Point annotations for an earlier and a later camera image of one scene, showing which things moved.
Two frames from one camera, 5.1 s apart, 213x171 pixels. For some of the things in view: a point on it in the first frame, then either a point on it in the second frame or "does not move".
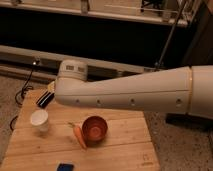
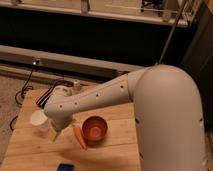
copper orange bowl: [94, 131] does not move
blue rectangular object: [65, 167] does not move
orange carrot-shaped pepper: [78, 132] does not move
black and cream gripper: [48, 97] → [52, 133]
